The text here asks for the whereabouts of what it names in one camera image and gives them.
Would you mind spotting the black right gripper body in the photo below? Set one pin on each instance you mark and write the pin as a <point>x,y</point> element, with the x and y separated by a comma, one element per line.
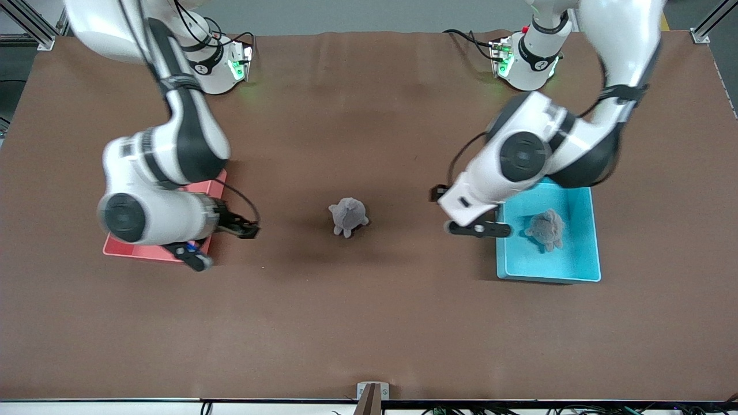
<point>229,222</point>

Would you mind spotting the grey plush toy animal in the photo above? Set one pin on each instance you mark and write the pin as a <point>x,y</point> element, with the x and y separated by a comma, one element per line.
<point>546,230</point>
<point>347,216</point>

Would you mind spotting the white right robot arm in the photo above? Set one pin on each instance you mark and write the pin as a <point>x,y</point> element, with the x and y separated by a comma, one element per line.
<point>144,219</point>

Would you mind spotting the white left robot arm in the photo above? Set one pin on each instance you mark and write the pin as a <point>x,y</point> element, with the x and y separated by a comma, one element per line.
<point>519,155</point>

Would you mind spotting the pink plastic box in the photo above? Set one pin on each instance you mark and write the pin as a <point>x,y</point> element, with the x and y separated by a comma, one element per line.
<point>138,252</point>

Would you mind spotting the blue plastic box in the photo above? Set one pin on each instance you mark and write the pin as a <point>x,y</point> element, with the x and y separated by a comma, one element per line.
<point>576,259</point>

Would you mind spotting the brown table cover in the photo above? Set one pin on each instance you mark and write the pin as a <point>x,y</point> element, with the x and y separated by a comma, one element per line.
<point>369,323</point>

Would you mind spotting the grey metal bracket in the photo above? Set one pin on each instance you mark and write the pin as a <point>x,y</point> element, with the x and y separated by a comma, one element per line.
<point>385,392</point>

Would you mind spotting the aluminium frame post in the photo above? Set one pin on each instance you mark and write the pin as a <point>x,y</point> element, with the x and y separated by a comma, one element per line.
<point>706,29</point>
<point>34,26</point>

